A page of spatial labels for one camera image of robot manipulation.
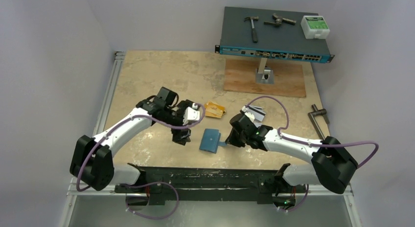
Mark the blue leather card holder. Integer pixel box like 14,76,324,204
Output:
199,129,227,154

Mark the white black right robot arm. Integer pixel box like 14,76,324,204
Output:
226,113,358,194

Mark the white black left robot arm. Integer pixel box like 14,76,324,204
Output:
69,87,205,192

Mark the orange credit card stack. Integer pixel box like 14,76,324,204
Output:
204,101,226,118

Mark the plywood board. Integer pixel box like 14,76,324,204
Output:
224,59,306,98

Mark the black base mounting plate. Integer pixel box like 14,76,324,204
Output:
115,166,306,207

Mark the small grey hammer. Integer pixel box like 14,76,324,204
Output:
244,16,259,43

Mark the dark metal clamp tool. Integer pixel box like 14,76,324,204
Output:
263,13,297,27

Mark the white green electrical box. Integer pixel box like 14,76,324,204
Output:
300,15,330,40

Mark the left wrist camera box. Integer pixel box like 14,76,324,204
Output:
183,103,201,125

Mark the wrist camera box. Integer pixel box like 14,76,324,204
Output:
183,103,201,125
241,106,255,122

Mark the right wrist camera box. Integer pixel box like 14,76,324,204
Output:
241,106,255,122

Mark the metal stand post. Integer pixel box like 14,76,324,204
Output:
255,58,275,85

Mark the grey metal crank handle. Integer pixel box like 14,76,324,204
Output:
307,104,331,140

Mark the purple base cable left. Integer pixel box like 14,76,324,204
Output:
124,182,180,220

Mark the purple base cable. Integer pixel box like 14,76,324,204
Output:
276,183,309,213
124,182,180,220

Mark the aluminium frame rail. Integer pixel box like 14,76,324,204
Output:
66,51,354,197

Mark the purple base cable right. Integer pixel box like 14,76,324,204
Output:
276,183,309,213

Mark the blue network switch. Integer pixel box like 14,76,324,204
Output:
215,6,335,63

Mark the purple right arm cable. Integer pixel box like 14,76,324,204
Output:
245,95,379,169

